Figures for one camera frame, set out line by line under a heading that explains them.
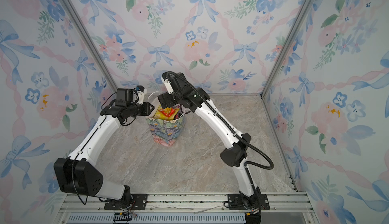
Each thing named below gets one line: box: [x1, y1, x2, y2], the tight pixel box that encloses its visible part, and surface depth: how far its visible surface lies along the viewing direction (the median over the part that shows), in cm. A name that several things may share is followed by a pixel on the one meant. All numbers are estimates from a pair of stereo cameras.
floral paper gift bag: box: [145, 99, 185, 147], surface depth 82 cm
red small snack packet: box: [158, 107, 178, 118], surface depth 85 cm
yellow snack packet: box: [153, 104, 180, 121], surface depth 85 cm
